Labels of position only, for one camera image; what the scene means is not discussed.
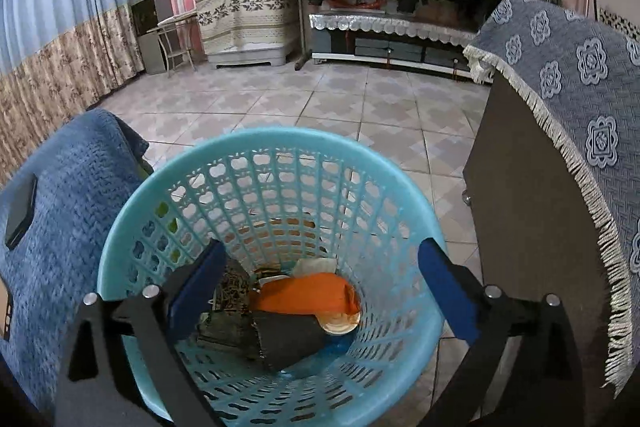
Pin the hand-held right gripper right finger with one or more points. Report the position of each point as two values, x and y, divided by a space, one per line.
447 292

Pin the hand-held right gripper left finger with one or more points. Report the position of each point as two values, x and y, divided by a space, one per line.
197 292

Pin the printed snack packet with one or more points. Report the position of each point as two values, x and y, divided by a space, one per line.
230 289

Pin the black ribbed roll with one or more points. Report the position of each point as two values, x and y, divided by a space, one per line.
290 334

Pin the cream bowl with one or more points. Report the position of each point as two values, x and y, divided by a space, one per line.
341 326

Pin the beige cloth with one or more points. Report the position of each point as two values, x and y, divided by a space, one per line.
315 266

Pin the light blue plastic basket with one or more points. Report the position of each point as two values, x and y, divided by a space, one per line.
280 142

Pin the blue knitted blanket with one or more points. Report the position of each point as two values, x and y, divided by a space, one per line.
75 187

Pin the tan phone case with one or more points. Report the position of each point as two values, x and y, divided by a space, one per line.
5 312

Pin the black smartphone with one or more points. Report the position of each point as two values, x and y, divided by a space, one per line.
20 212

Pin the grey water dispenser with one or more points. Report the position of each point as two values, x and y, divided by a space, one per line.
150 37

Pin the low stand with lace cloth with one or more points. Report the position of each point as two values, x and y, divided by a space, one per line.
390 27

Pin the small folding table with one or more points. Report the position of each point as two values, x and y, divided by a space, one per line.
175 19

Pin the patterned cloth covered cabinet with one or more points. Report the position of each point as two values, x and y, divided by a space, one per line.
250 22

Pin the blue and floral curtain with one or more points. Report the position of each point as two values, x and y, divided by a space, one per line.
50 32

